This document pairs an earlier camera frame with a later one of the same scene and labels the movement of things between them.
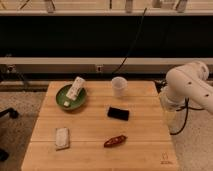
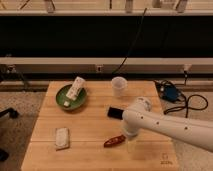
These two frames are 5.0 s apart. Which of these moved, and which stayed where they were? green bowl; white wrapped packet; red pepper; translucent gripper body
Moved: translucent gripper body
Stayed: red pepper; green bowl; white wrapped packet
